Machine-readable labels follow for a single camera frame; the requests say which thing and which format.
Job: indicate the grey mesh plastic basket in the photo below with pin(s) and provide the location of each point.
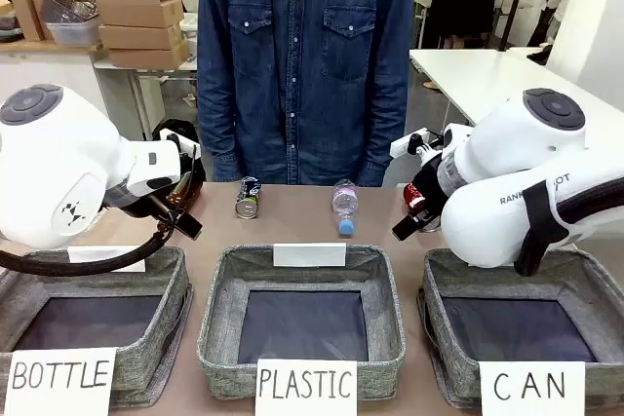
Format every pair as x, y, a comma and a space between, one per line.
68, 4

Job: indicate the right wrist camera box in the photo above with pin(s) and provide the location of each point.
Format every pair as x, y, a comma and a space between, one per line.
404, 145

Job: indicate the grey fabric basket bottle label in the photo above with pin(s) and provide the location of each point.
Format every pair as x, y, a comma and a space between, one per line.
170, 318

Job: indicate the wooden shelf board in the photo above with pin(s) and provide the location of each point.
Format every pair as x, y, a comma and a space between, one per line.
49, 46

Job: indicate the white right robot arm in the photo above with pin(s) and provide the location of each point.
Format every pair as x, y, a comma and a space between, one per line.
492, 211

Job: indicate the small upright cardboard box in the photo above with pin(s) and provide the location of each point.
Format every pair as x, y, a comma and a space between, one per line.
29, 16

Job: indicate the white paper sign CAN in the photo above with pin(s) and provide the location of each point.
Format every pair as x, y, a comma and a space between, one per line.
531, 387

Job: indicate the closed cardboard box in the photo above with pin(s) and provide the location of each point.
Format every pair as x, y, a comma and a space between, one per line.
136, 37
146, 58
141, 14

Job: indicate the dark blue drink can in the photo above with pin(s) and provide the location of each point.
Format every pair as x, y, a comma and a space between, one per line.
248, 199

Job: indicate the grey fabric basket can label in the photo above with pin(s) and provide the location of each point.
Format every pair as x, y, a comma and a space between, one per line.
434, 318

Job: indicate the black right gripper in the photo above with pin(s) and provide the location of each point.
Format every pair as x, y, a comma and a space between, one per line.
431, 192

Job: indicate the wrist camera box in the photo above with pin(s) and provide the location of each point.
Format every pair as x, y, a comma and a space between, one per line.
404, 145
178, 143

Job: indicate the person in denim shirt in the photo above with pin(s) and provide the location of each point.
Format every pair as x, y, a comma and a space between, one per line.
302, 70

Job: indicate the black backpack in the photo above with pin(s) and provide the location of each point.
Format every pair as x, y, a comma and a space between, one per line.
170, 127

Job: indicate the red drink can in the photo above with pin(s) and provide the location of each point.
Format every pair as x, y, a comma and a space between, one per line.
413, 196

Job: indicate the white paper sign BOTTLE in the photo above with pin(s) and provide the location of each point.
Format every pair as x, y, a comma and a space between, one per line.
58, 382

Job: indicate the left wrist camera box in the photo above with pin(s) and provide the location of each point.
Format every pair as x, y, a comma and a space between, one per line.
178, 143

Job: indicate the brown glass bottle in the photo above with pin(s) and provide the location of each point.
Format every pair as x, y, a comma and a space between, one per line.
190, 187

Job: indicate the clear plastic bottle pink label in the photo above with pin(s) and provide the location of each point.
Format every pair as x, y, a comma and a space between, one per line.
345, 204

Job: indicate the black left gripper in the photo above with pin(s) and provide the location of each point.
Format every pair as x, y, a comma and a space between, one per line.
136, 204

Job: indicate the person's left forearm denim sleeve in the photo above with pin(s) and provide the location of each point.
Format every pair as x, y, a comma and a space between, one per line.
385, 133

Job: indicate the grey fabric basket plastic label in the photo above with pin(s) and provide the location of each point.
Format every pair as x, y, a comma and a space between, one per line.
219, 318

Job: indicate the person's right forearm denim sleeve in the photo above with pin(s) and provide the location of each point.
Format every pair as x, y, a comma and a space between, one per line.
217, 133

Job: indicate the clear plastic bin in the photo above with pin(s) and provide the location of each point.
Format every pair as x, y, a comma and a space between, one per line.
73, 33

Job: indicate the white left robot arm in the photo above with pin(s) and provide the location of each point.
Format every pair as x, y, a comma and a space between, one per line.
58, 167

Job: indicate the white paper sign PLASTIC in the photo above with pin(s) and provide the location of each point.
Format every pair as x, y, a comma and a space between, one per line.
306, 387

